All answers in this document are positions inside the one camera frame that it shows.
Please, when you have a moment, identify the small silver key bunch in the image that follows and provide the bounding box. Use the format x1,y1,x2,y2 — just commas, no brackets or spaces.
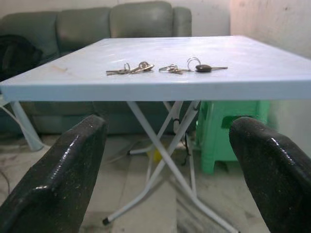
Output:
158,64,193,75

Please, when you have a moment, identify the black car key with ring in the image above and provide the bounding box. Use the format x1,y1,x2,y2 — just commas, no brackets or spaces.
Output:
187,56,228,73

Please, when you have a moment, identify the black bag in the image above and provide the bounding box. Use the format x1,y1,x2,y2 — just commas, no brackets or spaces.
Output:
0,34,44,81

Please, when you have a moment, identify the green plastic stool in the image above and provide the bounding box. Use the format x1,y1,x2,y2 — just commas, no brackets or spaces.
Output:
195,100,278,174

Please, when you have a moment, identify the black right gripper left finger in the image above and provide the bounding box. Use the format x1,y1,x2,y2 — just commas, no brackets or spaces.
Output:
0,114,108,233

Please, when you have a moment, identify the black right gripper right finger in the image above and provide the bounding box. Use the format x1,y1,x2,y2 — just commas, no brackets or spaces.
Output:
229,116,311,233

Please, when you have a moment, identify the black cable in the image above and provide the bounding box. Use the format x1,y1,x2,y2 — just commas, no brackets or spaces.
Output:
173,101,198,166

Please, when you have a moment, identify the light blue folding table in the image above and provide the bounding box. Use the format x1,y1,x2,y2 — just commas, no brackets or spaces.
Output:
0,35,311,233

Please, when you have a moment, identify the large silver key bunch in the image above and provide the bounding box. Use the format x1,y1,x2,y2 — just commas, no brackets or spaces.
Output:
105,61,156,76

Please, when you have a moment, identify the green leather sofa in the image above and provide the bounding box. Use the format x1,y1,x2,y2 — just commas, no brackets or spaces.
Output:
0,0,193,136

